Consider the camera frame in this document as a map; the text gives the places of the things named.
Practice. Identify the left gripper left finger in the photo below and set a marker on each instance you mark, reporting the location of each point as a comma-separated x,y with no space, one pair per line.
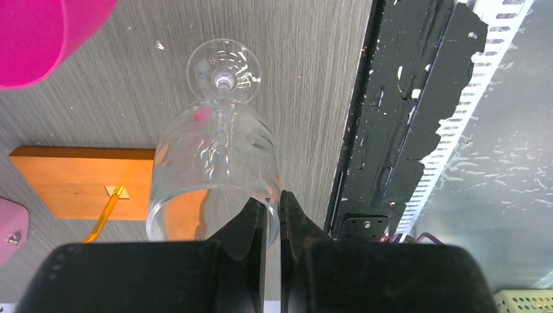
224,273

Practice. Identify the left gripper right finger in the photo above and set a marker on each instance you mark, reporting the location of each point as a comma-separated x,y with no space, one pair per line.
319,274

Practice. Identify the clear glass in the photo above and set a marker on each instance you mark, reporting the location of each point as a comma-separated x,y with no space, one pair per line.
216,153

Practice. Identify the magenta plastic wine glass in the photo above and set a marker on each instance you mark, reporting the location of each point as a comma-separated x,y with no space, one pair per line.
37,36

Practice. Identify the orange wooden rack base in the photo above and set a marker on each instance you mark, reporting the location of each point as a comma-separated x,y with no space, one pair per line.
75,183

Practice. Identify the light pink plastic glass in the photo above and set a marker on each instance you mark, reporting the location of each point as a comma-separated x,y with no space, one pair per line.
14,228

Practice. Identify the gold wire glass rack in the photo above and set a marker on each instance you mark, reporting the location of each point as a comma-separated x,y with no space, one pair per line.
104,216

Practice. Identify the black base frame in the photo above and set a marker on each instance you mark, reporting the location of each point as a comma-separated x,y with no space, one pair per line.
415,60

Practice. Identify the slotted metal rail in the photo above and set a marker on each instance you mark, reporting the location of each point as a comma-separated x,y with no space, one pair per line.
445,164

